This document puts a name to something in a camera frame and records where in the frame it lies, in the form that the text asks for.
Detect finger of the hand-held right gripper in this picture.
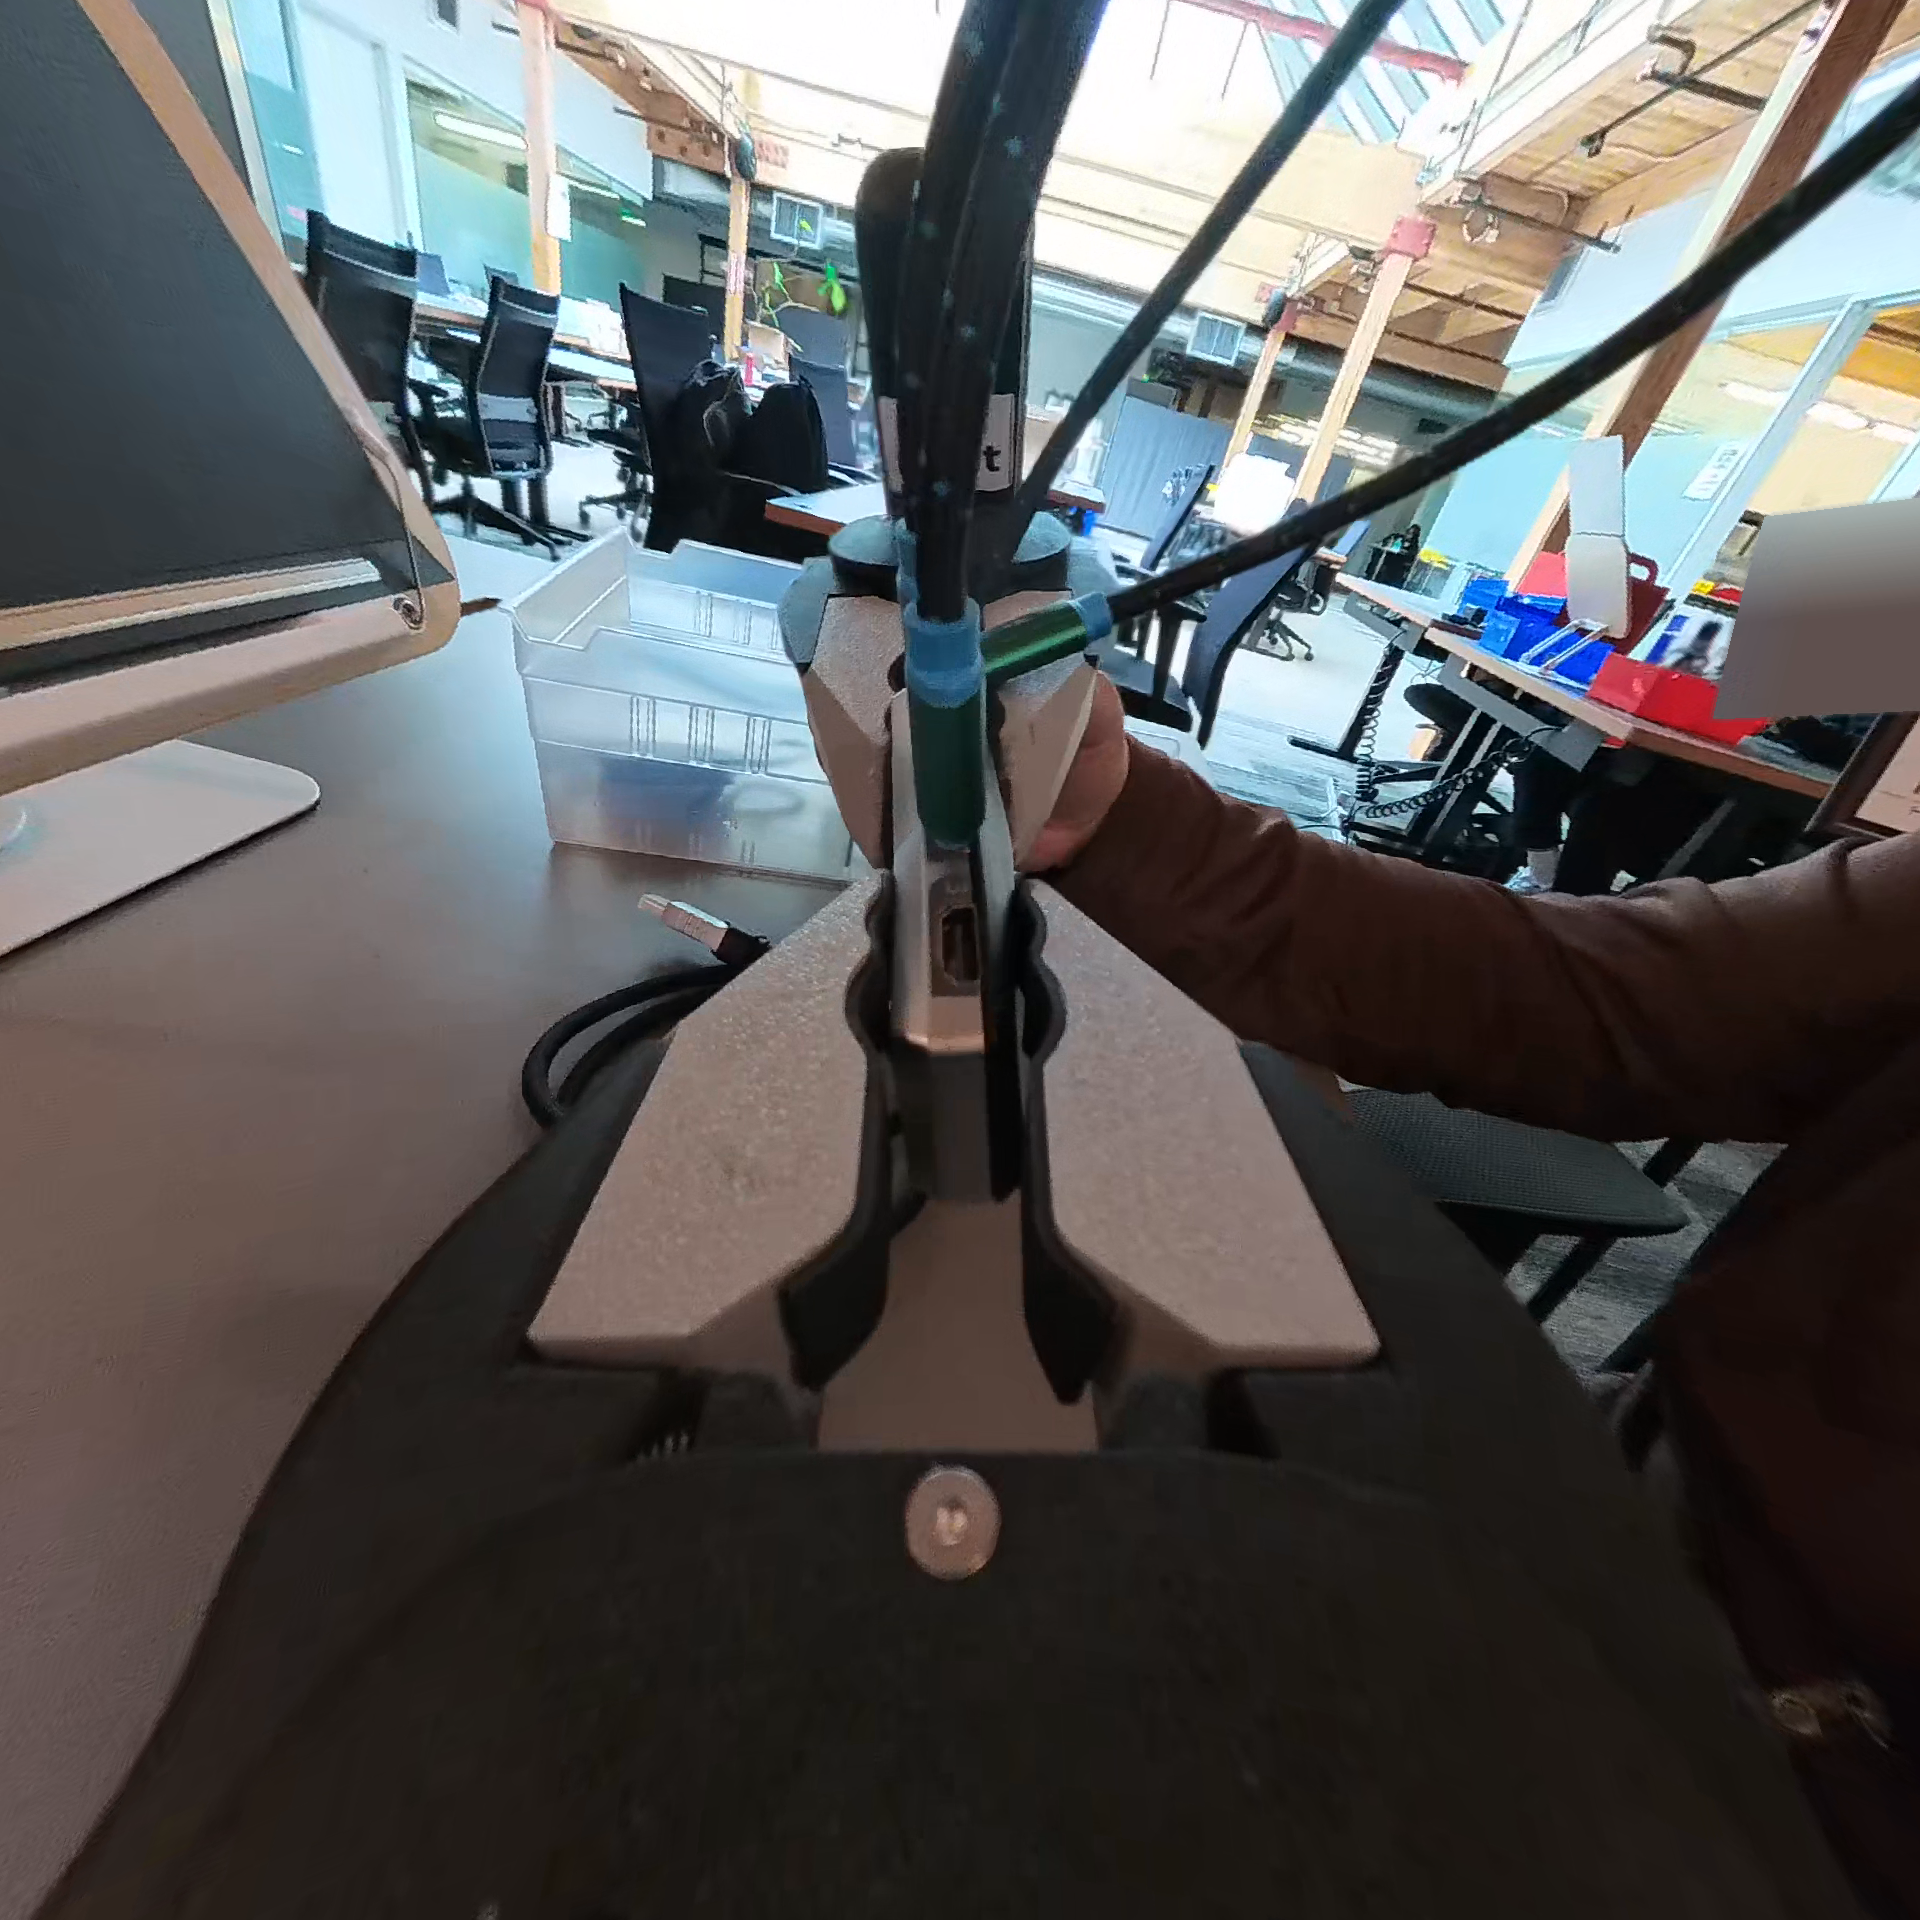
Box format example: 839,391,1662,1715
799,591,913,873
982,661,1108,873

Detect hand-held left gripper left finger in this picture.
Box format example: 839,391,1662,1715
525,876,903,1395

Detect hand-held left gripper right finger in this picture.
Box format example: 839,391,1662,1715
1016,882,1383,1408

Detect clear plastic bin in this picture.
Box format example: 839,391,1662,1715
503,528,903,882

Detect person's right hand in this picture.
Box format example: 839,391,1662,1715
1020,673,1132,873

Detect dark wooden office desk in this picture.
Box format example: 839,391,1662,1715
766,481,1112,546

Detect group of black office chairs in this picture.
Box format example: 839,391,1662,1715
299,209,1360,736

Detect blue storage bins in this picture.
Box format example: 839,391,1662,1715
1462,576,1615,682

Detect long office desk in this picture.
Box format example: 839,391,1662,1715
1333,568,1876,885

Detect red storage bin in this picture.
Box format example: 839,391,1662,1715
1585,651,1772,743

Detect person's brown shirt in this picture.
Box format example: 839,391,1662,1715
1633,1033,1920,1920

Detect silver computer monitor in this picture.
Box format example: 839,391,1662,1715
0,0,463,963

